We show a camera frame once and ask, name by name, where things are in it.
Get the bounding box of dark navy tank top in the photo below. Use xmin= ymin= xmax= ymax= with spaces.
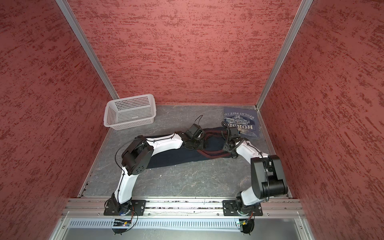
xmin=147 ymin=127 xmax=234 ymax=169

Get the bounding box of grey blue tank top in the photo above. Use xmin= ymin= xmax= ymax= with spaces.
xmin=224 ymin=107 xmax=261 ymax=138

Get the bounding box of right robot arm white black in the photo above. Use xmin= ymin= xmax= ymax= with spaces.
xmin=225 ymin=139 xmax=289 ymax=216

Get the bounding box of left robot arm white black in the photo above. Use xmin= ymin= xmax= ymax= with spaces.
xmin=104 ymin=131 xmax=205 ymax=216

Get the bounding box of white plastic laundry basket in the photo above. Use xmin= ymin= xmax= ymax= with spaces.
xmin=104 ymin=94 xmax=157 ymax=131

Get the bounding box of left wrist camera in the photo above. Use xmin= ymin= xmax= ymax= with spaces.
xmin=185 ymin=124 xmax=205 ymax=140

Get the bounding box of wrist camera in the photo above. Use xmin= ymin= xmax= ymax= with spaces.
xmin=185 ymin=124 xmax=205 ymax=140
xmin=221 ymin=122 xmax=241 ymax=141

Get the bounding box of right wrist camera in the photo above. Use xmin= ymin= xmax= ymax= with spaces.
xmin=221 ymin=122 xmax=241 ymax=141

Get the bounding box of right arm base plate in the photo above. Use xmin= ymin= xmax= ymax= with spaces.
xmin=222 ymin=200 xmax=263 ymax=217

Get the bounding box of right connector board with wires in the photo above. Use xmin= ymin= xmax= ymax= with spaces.
xmin=239 ymin=212 xmax=255 ymax=235

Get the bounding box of connector board with wires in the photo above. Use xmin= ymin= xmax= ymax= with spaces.
xmin=112 ymin=207 xmax=139 ymax=235
xmin=239 ymin=212 xmax=255 ymax=235

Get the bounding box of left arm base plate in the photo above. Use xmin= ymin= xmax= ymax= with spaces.
xmin=104 ymin=199 xmax=147 ymax=217

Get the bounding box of left connector board with wires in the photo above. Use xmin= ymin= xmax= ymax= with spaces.
xmin=112 ymin=207 xmax=139 ymax=235

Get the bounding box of aluminium front rail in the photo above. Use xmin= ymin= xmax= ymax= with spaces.
xmin=61 ymin=197 xmax=307 ymax=219

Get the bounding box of perforated cable duct strip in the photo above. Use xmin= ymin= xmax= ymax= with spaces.
xmin=68 ymin=218 xmax=240 ymax=231

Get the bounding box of right corner aluminium post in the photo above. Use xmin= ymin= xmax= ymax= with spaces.
xmin=256 ymin=0 xmax=313 ymax=111

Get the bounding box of corner aluminium post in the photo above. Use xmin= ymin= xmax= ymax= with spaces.
xmin=256 ymin=0 xmax=313 ymax=111
xmin=56 ymin=0 xmax=119 ymax=100

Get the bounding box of left corner aluminium post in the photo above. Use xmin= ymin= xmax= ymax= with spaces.
xmin=56 ymin=0 xmax=119 ymax=100

